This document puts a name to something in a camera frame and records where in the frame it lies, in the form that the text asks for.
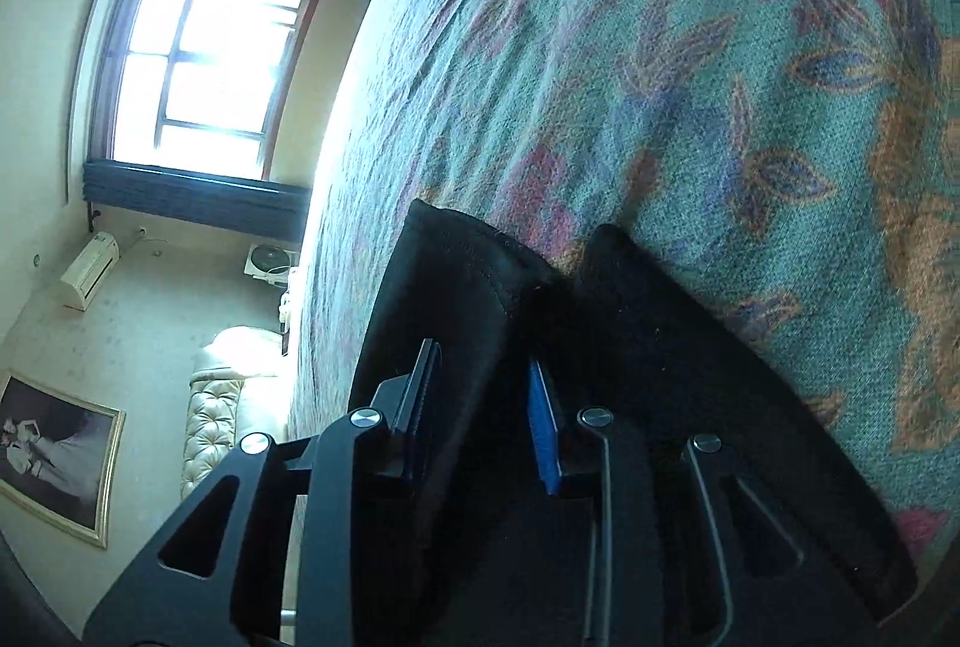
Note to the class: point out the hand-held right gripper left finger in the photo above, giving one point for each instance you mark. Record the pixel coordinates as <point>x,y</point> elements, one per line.
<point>421,403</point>

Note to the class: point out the cream tufted headboard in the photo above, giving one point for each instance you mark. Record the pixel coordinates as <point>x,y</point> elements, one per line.
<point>217,407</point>

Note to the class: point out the gold framed picture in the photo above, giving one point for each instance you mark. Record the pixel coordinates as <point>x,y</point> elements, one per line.
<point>52,452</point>

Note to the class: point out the black pants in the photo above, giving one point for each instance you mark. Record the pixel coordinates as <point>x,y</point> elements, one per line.
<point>675,332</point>

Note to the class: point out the white air conditioner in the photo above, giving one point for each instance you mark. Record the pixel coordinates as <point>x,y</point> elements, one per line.
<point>90,268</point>

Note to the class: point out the floral bedspread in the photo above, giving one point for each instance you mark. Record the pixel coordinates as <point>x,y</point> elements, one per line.
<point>600,55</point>

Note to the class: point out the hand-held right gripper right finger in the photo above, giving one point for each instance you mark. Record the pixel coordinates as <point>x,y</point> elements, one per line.
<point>544,437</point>

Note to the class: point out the white fan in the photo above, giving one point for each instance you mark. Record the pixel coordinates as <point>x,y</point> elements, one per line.
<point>266,261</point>

